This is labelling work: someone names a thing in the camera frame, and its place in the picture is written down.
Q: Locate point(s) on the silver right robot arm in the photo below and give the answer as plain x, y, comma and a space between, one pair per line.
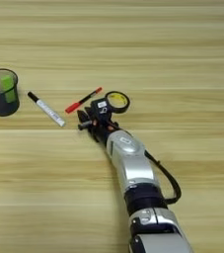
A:
133, 164

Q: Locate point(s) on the green eraser block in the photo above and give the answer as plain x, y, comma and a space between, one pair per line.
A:
8, 85

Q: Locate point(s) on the black tape roll yellow core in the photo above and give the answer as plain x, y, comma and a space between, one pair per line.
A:
125, 104

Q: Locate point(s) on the black mesh pen cup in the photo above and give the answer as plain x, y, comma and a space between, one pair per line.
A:
1, 107

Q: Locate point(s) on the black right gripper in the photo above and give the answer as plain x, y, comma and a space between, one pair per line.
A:
98, 128

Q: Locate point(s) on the red marker pen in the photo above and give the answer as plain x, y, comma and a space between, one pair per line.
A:
72, 107

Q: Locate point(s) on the white marker with black cap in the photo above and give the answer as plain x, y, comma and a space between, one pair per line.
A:
49, 112

